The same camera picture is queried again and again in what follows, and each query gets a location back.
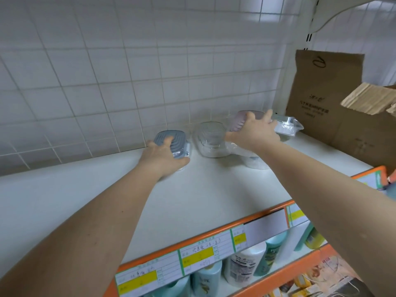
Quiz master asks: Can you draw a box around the white cap bottle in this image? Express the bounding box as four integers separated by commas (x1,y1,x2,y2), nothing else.
223,240,267,289

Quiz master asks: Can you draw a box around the person's left forearm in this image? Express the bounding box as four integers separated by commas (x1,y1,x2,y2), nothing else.
0,163,160,297

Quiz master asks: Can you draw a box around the brown cardboard box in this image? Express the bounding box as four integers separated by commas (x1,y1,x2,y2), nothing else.
286,49,396,174

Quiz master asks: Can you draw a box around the soap dish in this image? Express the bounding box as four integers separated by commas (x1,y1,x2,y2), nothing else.
153,129,193,174
272,114,305,137

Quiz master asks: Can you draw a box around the yellow shelf price label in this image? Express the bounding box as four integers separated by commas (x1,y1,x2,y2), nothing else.
115,253,184,297
230,209,289,252
179,230,235,275
286,203,311,228

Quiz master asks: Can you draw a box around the orange metal store shelving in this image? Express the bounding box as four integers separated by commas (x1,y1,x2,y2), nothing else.
0,0,396,297

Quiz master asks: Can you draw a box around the person's right hand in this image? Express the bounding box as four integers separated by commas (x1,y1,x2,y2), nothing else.
224,109,282,155

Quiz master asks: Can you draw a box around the person's right forearm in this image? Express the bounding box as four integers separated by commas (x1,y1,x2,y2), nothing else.
257,142,396,297

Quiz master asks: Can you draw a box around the person's left hand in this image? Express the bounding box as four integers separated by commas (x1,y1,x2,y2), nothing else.
137,136,191,182

